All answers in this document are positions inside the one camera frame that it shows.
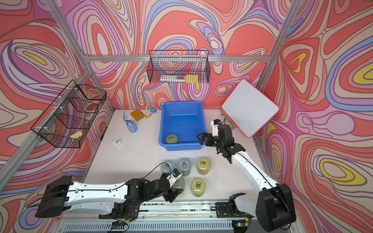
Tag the yellow box in basket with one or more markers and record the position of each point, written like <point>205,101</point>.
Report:
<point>191,78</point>

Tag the olive green tea canister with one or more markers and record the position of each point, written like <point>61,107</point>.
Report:
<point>198,187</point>

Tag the wooden board easel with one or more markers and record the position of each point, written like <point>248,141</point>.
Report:
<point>228,120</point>

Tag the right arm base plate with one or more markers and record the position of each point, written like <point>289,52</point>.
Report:
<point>223,210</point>

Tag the green tea canister front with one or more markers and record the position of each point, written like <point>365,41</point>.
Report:
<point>172,139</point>

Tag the black wire basket back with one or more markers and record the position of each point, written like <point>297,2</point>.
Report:
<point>171,66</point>

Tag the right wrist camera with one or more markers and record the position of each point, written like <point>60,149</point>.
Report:
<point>215,124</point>

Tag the small white tag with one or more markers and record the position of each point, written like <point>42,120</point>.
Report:
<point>117,143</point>

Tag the amber square block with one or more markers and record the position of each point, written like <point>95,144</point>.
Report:
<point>137,114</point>

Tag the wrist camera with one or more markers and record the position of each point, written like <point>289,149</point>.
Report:
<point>174,176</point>
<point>215,124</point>

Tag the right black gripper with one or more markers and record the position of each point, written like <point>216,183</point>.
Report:
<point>209,136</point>

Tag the black wire basket left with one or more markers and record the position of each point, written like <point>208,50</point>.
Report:
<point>76,108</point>

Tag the yellow-green tea canister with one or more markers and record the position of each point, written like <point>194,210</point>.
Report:
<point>203,166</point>

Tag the yellow sponge in basket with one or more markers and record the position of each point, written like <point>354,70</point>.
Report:
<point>77,135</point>

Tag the black wire basket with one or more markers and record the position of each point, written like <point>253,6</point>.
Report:
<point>171,66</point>
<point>76,108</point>

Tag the blue plastic basket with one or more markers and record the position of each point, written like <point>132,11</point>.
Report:
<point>184,119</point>

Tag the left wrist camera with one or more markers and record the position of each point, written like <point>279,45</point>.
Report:
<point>174,176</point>

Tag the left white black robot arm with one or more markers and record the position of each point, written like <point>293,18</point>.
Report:
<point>108,200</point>

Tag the white board pink frame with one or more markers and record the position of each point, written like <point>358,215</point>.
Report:
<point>248,108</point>

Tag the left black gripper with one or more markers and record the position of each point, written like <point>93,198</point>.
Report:
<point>170,197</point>

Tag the grey-blue tea canister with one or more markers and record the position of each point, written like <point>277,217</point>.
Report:
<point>167,167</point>
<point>185,166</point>

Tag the blue small clip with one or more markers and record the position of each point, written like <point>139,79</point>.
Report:
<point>152,111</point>

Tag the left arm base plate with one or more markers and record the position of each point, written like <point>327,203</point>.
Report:
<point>126,211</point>

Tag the blue spray bottle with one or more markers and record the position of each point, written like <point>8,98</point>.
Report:
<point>132,127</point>

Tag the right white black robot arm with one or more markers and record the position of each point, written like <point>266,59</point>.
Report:
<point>274,206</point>

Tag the dark green tea canister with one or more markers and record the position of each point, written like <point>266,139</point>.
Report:
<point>179,184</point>

